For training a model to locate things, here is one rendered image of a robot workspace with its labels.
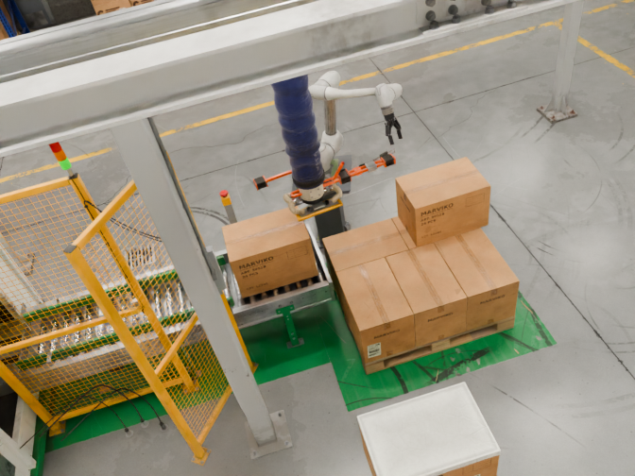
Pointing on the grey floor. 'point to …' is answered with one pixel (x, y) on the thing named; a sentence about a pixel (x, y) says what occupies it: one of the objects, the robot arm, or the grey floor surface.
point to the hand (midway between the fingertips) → (396, 140)
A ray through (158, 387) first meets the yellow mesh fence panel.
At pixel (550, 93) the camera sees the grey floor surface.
